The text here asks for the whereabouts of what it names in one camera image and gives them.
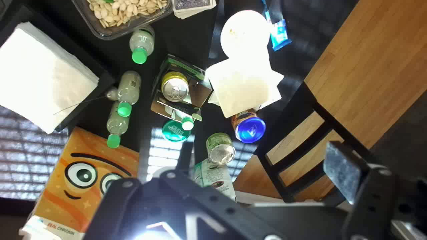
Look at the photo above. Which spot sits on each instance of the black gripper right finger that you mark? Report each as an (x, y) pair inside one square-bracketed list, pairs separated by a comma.
[(369, 200)]

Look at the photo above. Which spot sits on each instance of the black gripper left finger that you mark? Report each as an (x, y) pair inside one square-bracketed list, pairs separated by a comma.
[(187, 200)]

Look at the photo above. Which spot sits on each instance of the white bowl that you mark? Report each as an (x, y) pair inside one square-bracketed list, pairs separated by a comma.
[(245, 33)]

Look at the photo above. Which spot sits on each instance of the clear plastic lunchbox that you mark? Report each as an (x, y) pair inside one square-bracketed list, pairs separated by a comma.
[(102, 28)]

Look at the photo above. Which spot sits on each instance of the clear glass jar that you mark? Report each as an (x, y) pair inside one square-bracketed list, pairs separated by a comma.
[(221, 146)]

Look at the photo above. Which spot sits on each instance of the green capped clear bottle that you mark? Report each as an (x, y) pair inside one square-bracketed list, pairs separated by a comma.
[(187, 122), (128, 88), (142, 40), (116, 124)]

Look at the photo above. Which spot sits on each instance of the orange smiley face box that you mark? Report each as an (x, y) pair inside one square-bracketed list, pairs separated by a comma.
[(75, 194)]

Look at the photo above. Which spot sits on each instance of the gold metal can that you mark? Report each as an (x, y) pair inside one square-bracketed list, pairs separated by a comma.
[(174, 85)]

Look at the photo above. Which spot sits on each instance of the white paper napkins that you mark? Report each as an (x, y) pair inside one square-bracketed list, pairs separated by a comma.
[(242, 86)]

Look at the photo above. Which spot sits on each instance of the black napkin tray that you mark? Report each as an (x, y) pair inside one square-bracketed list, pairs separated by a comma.
[(106, 77)]

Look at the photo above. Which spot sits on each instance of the blue snack packet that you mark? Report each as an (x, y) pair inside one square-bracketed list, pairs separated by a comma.
[(279, 33)]

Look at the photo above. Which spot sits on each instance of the white napkin stack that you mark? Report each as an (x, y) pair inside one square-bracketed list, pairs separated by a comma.
[(40, 74)]

